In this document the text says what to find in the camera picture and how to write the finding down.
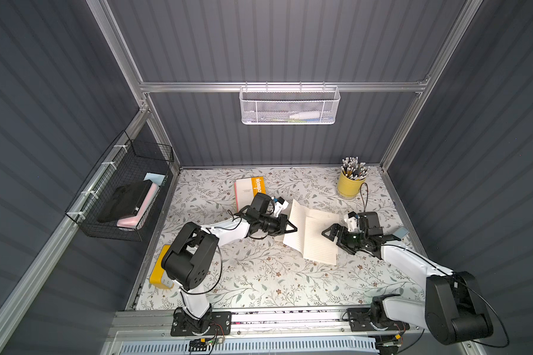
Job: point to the bundle of pencils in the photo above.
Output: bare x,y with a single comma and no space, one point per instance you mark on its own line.
353,169

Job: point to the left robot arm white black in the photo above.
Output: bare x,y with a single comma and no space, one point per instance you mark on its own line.
189,258

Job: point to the yellow framed box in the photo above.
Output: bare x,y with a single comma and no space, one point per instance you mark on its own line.
158,277

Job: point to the light blue phone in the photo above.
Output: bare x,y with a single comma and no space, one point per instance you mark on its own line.
401,233

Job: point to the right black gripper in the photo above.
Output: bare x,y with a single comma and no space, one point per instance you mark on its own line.
340,237

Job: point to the light blue sticky notes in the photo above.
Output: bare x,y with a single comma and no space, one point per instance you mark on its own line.
158,179

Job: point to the yellow pencil cup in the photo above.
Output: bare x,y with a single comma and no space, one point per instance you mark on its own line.
348,188

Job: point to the white tube in basket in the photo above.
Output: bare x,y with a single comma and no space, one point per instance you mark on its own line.
306,116

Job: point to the cream lined notebook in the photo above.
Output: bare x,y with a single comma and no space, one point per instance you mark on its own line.
308,239

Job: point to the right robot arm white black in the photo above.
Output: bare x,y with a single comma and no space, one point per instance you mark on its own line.
452,310

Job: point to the black pouch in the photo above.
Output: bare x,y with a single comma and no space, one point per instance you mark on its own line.
124,202

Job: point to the black wire wall basket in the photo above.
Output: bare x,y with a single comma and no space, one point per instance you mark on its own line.
126,162

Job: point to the white wire mesh basket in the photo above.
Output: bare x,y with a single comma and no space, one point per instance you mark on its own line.
273,105

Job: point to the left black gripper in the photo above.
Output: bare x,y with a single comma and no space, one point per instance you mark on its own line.
277,224

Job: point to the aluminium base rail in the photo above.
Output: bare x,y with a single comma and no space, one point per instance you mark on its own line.
245,322

